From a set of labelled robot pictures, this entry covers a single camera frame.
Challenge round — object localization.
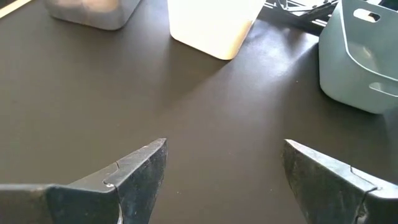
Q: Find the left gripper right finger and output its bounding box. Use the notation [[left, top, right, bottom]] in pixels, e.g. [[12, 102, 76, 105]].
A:
[[282, 139, 398, 224]]

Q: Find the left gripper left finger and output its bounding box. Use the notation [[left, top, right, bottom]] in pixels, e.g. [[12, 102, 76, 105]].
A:
[[0, 138, 168, 224]]

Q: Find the grey-blue plastic basket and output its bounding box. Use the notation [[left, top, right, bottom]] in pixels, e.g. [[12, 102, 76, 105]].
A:
[[318, 0, 398, 115]]

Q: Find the clear plastic basket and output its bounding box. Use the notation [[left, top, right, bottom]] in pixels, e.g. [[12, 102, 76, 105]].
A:
[[42, 0, 143, 31]]

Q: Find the white plastic basket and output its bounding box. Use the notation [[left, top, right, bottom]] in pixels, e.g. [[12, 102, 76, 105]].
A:
[[167, 0, 267, 61]]

